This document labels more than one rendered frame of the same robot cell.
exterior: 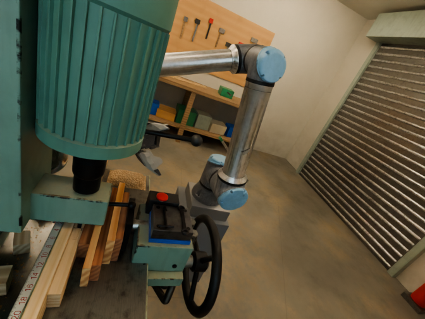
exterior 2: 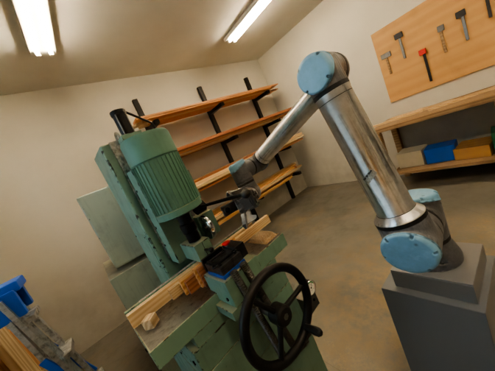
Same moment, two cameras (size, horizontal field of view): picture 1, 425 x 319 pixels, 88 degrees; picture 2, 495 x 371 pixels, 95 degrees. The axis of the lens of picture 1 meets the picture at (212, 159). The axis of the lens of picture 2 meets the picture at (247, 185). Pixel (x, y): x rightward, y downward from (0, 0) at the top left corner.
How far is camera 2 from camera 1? 0.80 m
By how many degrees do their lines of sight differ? 73
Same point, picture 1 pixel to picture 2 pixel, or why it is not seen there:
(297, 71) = not seen: outside the picture
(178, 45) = (448, 60)
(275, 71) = (316, 76)
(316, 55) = not seen: outside the picture
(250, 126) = (347, 146)
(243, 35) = not seen: outside the picture
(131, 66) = (146, 180)
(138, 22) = (139, 165)
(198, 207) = (402, 273)
